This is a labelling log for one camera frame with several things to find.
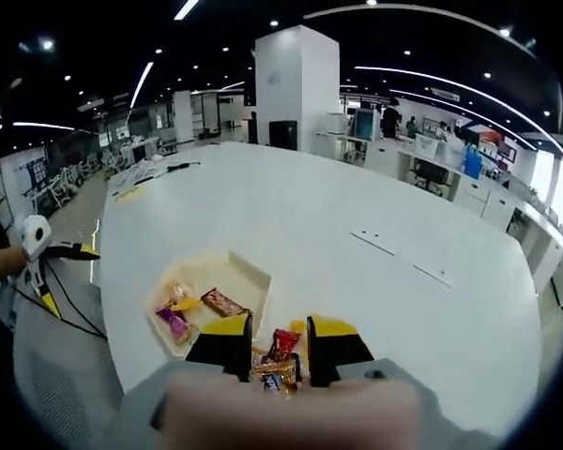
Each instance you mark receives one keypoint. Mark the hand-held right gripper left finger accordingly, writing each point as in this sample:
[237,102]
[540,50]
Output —
[220,351]

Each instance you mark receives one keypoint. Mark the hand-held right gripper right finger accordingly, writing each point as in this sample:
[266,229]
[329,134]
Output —
[340,356]

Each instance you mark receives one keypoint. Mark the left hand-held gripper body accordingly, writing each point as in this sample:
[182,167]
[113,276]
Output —
[34,236]

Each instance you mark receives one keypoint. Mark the brown chocolate bar food packet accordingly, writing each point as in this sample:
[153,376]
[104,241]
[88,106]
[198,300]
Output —
[224,302]

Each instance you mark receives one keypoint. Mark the orange food packet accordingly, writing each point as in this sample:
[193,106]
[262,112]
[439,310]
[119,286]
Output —
[297,325]

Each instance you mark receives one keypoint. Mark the purple food packet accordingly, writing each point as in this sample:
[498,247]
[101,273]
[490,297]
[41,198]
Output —
[172,322]

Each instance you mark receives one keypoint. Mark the red food packet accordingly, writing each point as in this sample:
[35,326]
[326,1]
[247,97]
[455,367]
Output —
[284,344]

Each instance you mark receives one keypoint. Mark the dark blue food packet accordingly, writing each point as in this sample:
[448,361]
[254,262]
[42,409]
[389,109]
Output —
[274,375]

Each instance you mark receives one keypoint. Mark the yellow bread food packet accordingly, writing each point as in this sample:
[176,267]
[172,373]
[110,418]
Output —
[183,297]

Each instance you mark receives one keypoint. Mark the hexagonal wooden container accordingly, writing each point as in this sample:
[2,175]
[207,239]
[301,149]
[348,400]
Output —
[244,281]

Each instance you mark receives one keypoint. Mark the yellow paper sheet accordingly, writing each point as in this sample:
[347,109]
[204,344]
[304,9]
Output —
[130,194]

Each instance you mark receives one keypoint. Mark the small black device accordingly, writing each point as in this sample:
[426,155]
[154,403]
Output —
[183,166]

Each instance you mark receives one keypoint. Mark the black office chair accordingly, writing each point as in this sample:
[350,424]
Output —
[430,173]

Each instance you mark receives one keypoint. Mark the white counter cabinets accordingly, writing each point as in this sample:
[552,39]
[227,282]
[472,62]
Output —
[474,192]

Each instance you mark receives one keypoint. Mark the black cabinet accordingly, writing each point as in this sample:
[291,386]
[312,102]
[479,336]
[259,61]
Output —
[282,136]

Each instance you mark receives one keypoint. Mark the white storage box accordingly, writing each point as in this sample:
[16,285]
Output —
[427,145]

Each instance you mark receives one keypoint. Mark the pale blue display cabinet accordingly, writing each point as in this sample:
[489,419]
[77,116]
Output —
[367,124]

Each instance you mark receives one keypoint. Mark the blue bin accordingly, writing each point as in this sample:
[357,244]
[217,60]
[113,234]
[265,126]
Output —
[473,161]

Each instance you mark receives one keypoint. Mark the ceiling air conditioner vent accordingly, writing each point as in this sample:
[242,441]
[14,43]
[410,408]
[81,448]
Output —
[445,94]

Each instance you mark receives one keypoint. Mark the white pillar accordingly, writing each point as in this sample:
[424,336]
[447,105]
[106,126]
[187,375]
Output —
[300,70]

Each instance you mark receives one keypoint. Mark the red wall sign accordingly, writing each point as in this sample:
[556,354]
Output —
[497,146]

